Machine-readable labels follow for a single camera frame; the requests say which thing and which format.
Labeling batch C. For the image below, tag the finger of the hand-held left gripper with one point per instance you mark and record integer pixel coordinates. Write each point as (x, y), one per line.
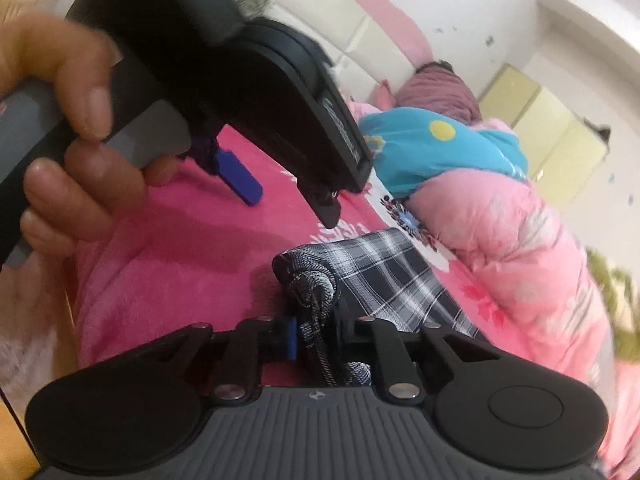
(325, 210)
(240, 180)

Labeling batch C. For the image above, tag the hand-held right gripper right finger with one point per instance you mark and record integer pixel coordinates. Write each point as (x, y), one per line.
(350, 332)

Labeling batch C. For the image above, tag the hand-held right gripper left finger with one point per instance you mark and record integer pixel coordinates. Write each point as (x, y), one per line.
(290, 335)

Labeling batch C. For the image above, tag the black white plaid pants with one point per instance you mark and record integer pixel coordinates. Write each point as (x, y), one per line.
(390, 270)

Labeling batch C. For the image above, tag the person's left hand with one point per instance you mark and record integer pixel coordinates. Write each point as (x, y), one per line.
(75, 60)

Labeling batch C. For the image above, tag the pink floral bed blanket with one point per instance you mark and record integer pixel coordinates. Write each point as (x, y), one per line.
(200, 250)

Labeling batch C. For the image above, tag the pink pillow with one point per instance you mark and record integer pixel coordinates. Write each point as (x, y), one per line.
(385, 97)

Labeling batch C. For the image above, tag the white pink padded headboard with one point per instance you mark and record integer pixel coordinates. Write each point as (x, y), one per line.
(350, 25)

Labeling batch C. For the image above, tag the pink floral duvet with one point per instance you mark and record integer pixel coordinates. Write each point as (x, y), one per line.
(500, 240)

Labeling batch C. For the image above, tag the pale yellow wardrobe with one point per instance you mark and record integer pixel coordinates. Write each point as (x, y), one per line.
(540, 125)

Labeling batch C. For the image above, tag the person's beige fleece clothing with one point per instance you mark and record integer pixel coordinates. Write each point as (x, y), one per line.
(30, 335)

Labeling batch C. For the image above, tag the green cream fleece blanket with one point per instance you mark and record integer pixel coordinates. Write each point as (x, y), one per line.
(620, 300)

